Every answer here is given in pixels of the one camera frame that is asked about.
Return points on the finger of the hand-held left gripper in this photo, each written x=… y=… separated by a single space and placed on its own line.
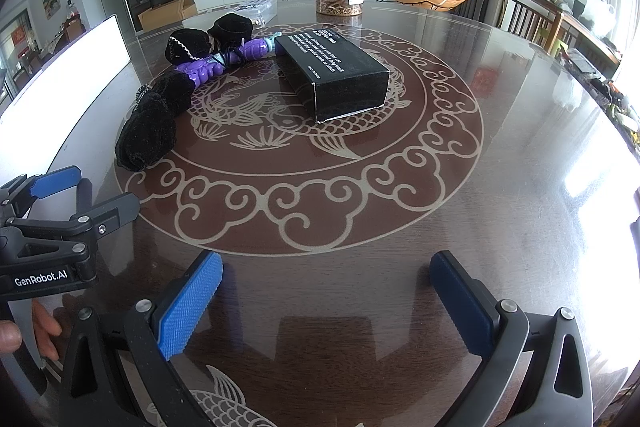
x=115 y=208
x=55 y=184

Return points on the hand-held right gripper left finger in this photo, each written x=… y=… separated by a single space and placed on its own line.
x=190 y=307

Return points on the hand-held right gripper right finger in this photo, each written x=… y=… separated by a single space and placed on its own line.
x=462 y=302

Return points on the black velvet hair bow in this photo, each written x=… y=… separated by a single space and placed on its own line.
x=145 y=137

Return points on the white storage box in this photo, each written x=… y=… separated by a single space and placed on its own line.
x=75 y=82

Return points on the purple plastic toy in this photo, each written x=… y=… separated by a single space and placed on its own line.
x=200 y=69

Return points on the black cardboard box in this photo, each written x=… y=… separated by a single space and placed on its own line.
x=340 y=62

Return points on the person's left hand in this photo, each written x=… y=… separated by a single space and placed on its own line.
x=47 y=332

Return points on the brown cardboard carton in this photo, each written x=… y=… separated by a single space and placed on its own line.
x=167 y=12

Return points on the clear plastic case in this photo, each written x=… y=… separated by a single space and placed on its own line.
x=255 y=9

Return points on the assorted clutter pile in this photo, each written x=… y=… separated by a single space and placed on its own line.
x=617 y=107

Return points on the wooden chair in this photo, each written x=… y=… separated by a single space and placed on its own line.
x=525 y=17

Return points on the wooden side table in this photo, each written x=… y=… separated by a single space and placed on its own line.
x=585 y=37

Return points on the white plastic bag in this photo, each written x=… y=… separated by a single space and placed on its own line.
x=599 y=12

